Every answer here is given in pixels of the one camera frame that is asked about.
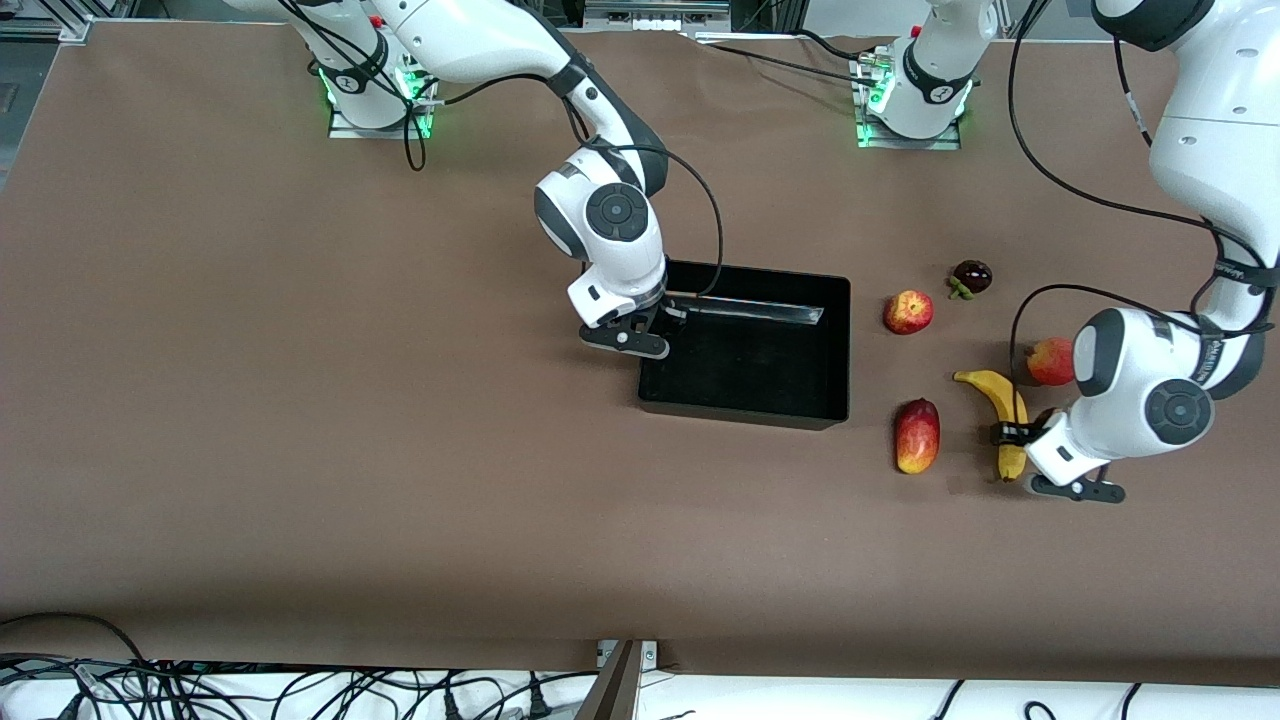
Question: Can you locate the yellow banana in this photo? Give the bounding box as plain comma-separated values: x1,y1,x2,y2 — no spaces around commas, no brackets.
952,369,1032,484

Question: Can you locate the black rectangular plastic box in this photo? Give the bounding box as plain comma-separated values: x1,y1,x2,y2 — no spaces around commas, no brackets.
638,259,852,432

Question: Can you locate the small red yellow apple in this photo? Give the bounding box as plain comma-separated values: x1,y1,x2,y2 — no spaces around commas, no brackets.
882,290,935,336

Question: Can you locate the red round apple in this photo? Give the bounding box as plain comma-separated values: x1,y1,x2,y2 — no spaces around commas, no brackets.
1026,337,1078,388

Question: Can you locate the red yellow mango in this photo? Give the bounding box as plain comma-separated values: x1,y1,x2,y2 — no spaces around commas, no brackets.
894,397,942,475

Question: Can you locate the dark purple mangosteen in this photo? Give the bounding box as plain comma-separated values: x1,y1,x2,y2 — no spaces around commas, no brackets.
947,259,994,301

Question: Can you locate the brown table cover sheet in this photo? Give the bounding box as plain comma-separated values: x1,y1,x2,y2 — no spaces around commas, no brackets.
0,25,1280,691

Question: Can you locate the silver device with white connectors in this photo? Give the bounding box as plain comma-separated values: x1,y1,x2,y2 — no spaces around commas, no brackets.
582,0,733,34

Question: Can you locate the white lower panel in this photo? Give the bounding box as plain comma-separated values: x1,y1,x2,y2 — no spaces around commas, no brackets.
0,666,1280,720

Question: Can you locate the aluminium profile bar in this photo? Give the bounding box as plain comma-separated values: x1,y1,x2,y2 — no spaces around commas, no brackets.
574,640,644,720

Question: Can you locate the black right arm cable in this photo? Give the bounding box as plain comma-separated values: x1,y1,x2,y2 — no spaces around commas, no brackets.
400,72,727,300

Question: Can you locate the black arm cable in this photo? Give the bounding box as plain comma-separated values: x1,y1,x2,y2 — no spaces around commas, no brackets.
1006,0,1280,443
400,72,727,300

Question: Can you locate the black cable on table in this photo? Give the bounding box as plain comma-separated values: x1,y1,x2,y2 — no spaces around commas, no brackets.
788,28,869,63
692,40,873,87

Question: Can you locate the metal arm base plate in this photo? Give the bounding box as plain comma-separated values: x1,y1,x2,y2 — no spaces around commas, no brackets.
326,30,437,140
855,48,964,152

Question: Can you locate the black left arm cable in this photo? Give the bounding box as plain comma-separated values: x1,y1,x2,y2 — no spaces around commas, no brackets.
1006,0,1280,443

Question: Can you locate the small metal bracket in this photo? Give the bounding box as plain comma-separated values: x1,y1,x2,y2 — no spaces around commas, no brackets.
596,639,660,670

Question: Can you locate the black tangled cable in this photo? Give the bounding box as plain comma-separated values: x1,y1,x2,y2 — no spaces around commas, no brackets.
0,652,241,720
230,668,471,720
440,670,601,720

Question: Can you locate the aluminium frame corner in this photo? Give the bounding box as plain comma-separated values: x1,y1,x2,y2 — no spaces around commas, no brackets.
0,12,94,44

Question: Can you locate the black looping cable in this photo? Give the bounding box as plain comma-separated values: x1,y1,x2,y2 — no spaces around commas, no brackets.
0,611,151,667

